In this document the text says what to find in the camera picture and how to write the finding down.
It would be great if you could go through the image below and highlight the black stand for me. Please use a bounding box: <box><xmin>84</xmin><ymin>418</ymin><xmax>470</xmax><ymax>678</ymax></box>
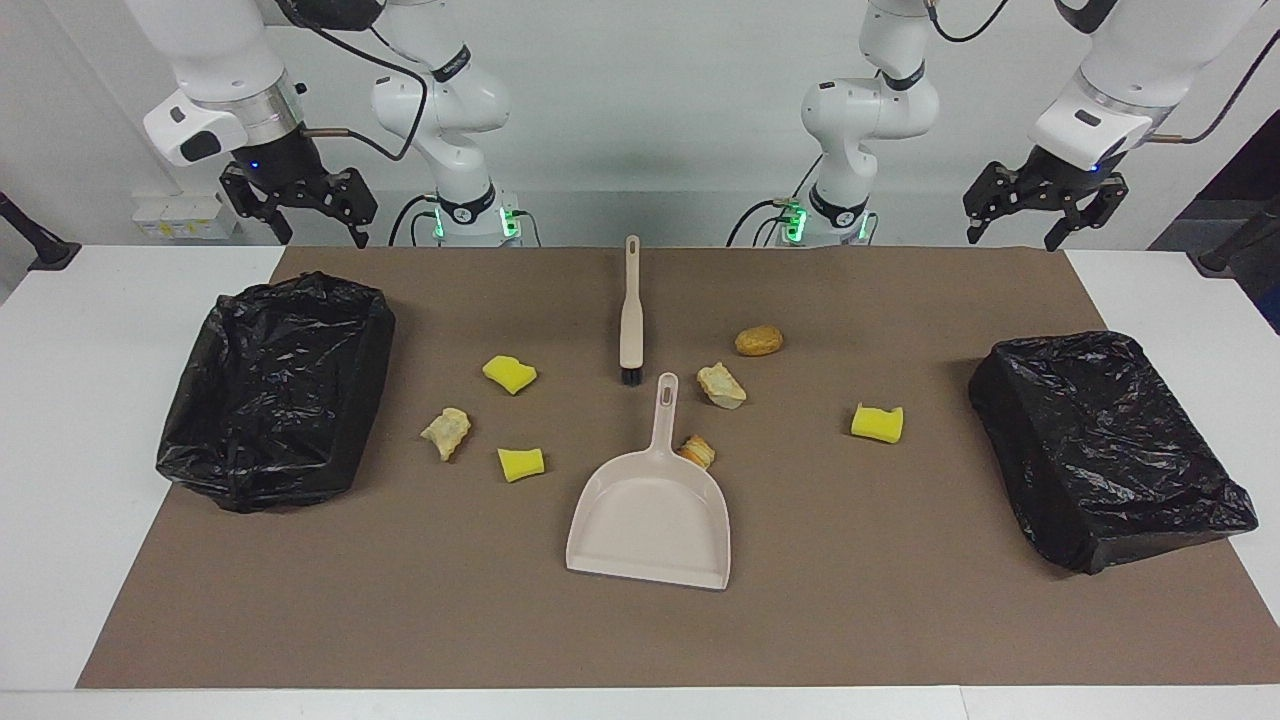
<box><xmin>1188</xmin><ymin>195</ymin><xmax>1280</xmax><ymax>276</ymax></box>
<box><xmin>0</xmin><ymin>190</ymin><xmax>82</xmax><ymax>272</ymax></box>

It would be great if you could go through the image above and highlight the pale flaky pastry piece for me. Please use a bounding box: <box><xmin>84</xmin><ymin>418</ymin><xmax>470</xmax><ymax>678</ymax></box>
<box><xmin>697</xmin><ymin>362</ymin><xmax>748</xmax><ymax>411</ymax></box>

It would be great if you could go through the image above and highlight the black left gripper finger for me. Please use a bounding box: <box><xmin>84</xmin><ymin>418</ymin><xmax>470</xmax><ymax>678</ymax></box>
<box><xmin>1044</xmin><ymin>175</ymin><xmax>1129</xmax><ymax>252</ymax></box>
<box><xmin>963</xmin><ymin>160</ymin><xmax>1041</xmax><ymax>244</ymax></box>

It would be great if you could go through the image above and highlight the black base cable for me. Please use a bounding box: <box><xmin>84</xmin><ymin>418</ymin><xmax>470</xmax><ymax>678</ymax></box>
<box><xmin>388</xmin><ymin>193</ymin><xmax>441</xmax><ymax>247</ymax></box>
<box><xmin>727</xmin><ymin>155</ymin><xmax>826</xmax><ymax>247</ymax></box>

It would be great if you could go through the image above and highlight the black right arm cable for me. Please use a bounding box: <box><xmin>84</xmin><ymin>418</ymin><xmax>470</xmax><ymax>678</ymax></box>
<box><xmin>275</xmin><ymin>0</ymin><xmax>431</xmax><ymax>163</ymax></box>

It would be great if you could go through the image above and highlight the beige plastic dustpan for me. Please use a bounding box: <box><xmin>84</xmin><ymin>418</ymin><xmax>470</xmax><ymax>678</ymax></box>
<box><xmin>565</xmin><ymin>372</ymin><xmax>732</xmax><ymax>591</ymax></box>

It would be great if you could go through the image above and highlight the white socket box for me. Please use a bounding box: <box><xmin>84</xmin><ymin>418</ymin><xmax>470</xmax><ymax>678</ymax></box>
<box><xmin>133</xmin><ymin>195</ymin><xmax>239</xmax><ymax>239</ymax></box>

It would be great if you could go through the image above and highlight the black bag lined bin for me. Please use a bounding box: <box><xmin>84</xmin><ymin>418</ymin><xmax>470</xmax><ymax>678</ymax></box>
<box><xmin>967</xmin><ymin>331</ymin><xmax>1259</xmax><ymax>576</ymax></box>
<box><xmin>155</xmin><ymin>272</ymin><xmax>397</xmax><ymax>514</ymax></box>

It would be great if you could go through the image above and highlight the brown table mat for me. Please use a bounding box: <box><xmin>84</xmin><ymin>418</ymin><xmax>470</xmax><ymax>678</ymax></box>
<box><xmin>77</xmin><ymin>245</ymin><xmax>1280</xmax><ymax>689</ymax></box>

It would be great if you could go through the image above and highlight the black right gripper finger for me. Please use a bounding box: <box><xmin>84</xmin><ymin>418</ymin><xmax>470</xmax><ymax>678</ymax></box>
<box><xmin>220</xmin><ymin>165</ymin><xmax>293</xmax><ymax>247</ymax></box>
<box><xmin>305</xmin><ymin>168</ymin><xmax>379</xmax><ymax>249</ymax></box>

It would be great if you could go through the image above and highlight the beige hand brush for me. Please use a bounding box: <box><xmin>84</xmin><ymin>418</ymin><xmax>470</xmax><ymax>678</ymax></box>
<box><xmin>618</xmin><ymin>235</ymin><xmax>646</xmax><ymax>388</ymax></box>

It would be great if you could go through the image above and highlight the yellow sponge piece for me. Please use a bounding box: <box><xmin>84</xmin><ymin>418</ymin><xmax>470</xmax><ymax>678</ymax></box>
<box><xmin>482</xmin><ymin>355</ymin><xmax>538</xmax><ymax>396</ymax></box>
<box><xmin>851</xmin><ymin>403</ymin><xmax>905</xmax><ymax>444</ymax></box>
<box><xmin>497</xmin><ymin>447</ymin><xmax>547</xmax><ymax>484</ymax></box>

